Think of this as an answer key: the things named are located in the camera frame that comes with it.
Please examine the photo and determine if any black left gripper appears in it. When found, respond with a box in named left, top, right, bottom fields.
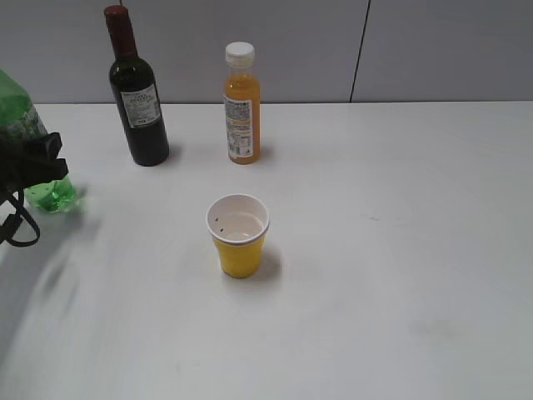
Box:
left=1, top=132, right=68, bottom=203

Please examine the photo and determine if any green sprite bottle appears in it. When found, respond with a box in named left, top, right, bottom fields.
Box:
left=1, top=72, right=77, bottom=213

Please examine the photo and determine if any yellow paper cup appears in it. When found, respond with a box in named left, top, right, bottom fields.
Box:
left=206, top=193, right=271, bottom=278

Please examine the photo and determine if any dark red wine bottle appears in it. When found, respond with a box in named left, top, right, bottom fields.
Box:
left=104, top=4, right=170, bottom=167

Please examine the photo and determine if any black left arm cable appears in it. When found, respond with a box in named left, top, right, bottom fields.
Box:
left=0, top=189, right=41, bottom=248

